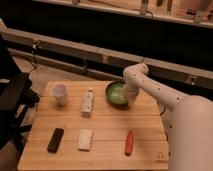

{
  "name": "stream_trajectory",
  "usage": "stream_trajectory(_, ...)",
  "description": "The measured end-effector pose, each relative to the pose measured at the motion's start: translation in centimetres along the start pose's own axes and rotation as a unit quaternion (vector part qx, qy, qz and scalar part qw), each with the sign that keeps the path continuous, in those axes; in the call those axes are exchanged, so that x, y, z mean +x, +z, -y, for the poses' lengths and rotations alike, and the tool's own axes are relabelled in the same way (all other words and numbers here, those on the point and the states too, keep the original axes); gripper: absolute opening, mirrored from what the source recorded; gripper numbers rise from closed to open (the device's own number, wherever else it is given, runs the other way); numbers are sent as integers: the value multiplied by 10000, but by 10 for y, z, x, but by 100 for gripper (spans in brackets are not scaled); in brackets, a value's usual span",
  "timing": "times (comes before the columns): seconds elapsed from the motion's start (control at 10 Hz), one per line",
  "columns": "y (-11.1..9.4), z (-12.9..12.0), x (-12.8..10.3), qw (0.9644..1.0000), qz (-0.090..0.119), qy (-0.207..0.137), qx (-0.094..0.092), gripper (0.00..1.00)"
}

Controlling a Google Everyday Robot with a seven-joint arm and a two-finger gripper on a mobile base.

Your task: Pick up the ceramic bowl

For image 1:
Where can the green ceramic bowl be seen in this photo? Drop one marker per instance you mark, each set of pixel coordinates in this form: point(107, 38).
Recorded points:
point(115, 93)

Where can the red orange marker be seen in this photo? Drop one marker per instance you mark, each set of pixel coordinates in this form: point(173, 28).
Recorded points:
point(129, 143)

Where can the black remote control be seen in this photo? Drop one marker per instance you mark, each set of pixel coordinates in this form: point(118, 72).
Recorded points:
point(55, 140)

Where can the white plastic cup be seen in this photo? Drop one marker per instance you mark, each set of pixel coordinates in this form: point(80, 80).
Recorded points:
point(60, 93)

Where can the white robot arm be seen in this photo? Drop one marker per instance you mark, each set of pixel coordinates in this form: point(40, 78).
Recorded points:
point(191, 128)

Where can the black chair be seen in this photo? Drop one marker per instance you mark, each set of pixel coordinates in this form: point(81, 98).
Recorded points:
point(16, 96)

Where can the wooden table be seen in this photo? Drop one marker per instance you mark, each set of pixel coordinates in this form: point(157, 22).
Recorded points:
point(110, 127)

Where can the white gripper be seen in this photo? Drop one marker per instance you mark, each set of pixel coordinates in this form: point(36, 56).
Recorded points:
point(131, 97)

